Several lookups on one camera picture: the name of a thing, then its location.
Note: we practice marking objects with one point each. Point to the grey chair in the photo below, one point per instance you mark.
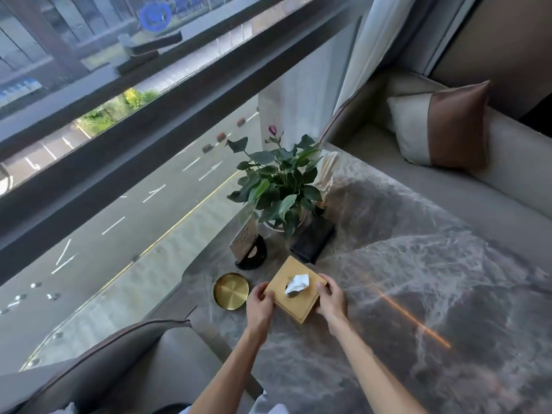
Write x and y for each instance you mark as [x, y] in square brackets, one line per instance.
[108, 366]

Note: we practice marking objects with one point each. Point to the person's left hand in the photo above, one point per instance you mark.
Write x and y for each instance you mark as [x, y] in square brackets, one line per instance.
[258, 310]

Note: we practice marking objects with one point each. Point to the person's right forearm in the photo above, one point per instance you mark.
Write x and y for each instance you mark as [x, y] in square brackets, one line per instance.
[371, 370]

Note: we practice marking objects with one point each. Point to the person's left forearm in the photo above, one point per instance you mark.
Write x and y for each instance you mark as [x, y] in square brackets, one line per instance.
[224, 375]

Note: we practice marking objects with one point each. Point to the holder with paper sticks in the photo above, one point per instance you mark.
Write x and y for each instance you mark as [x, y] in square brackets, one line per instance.
[326, 176]

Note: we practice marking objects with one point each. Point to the person's right thumb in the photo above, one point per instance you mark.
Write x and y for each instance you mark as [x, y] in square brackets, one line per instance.
[320, 293]

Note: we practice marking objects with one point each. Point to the grey bench sofa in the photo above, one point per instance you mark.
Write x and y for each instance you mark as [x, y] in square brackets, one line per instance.
[474, 168]

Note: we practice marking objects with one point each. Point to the wooden tissue box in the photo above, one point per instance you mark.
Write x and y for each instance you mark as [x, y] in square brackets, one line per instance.
[294, 293]

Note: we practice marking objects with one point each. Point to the brown and beige cushion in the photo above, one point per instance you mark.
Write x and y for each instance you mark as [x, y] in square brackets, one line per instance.
[444, 124]

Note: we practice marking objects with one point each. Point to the green potted plant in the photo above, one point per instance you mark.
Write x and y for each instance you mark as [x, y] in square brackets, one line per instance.
[278, 181]

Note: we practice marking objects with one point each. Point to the round gold tray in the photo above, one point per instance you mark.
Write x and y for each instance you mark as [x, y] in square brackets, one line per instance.
[231, 291]

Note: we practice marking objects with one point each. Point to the person's right hand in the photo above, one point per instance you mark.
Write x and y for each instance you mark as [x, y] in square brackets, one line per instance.
[332, 302]

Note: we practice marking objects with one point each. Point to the white tissue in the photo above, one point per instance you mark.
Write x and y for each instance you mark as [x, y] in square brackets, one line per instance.
[297, 285]

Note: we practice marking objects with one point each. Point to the white curtain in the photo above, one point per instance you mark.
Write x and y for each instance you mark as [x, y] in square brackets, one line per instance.
[366, 43]

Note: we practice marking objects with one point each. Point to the dark window frame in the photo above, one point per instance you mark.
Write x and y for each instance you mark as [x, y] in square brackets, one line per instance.
[129, 124]

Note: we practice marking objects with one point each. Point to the person's left thumb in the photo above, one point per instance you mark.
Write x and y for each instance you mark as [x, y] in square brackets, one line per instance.
[269, 298]

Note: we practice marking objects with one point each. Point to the sign card in black stand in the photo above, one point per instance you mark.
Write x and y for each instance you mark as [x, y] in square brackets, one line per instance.
[249, 247]

